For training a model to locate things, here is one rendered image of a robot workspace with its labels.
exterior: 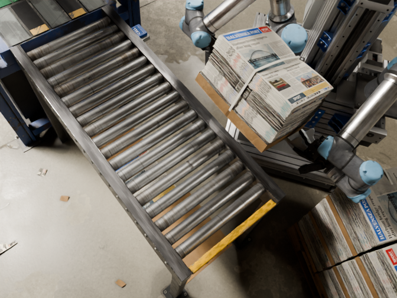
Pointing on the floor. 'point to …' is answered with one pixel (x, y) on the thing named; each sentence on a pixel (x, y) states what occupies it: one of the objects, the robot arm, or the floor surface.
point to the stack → (330, 236)
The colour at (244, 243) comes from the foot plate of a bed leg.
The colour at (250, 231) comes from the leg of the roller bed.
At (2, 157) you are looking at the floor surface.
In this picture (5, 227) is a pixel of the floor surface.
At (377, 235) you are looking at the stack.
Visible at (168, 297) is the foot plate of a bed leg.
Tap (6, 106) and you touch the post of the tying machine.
